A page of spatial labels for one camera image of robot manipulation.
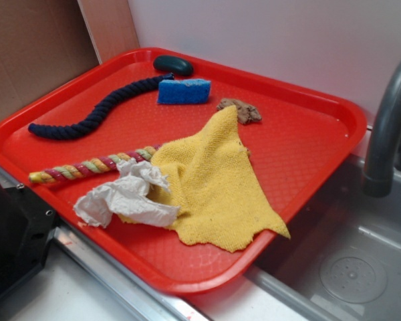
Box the dark green soap bar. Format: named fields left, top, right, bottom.
left=153, top=55, right=194, bottom=76

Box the grey faucet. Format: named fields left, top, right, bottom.
left=362, top=62, right=401, bottom=197

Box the yellow towel cloth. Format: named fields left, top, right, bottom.
left=118, top=104, right=291, bottom=254

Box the grey sink basin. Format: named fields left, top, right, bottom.
left=246, top=156, right=401, bottom=320

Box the brown cardboard panel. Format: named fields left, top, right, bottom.
left=0, top=1, right=139, bottom=121

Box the blue sponge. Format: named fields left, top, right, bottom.
left=157, top=79, right=211, bottom=104

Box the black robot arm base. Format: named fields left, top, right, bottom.
left=0, top=184, right=58, bottom=300

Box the multicolour twisted rope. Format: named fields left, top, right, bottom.
left=28, top=144, right=162, bottom=185

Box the navy blue rope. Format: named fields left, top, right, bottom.
left=27, top=72, right=176, bottom=140

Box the crumpled white paper towel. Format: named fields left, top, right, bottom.
left=74, top=160, right=180, bottom=228

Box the brown clay lump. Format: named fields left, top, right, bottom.
left=216, top=98, right=262, bottom=125

